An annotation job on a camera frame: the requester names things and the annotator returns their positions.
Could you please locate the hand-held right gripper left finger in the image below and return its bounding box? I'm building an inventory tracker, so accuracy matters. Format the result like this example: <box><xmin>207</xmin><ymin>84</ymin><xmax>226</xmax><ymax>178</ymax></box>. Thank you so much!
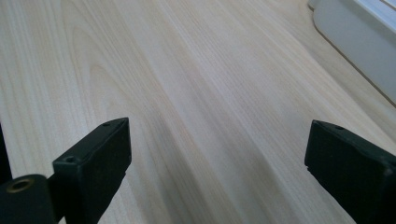
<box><xmin>48</xmin><ymin>117</ymin><xmax>133</xmax><ymax>224</ymax></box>

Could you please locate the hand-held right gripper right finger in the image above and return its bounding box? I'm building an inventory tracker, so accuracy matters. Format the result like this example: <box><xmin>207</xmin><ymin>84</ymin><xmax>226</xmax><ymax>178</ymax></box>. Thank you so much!
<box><xmin>304</xmin><ymin>119</ymin><xmax>396</xmax><ymax>224</ymax></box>

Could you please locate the white plastic tray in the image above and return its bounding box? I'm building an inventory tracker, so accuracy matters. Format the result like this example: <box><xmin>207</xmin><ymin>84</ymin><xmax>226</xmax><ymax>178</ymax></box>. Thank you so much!
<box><xmin>307</xmin><ymin>0</ymin><xmax>396</xmax><ymax>108</ymax></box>

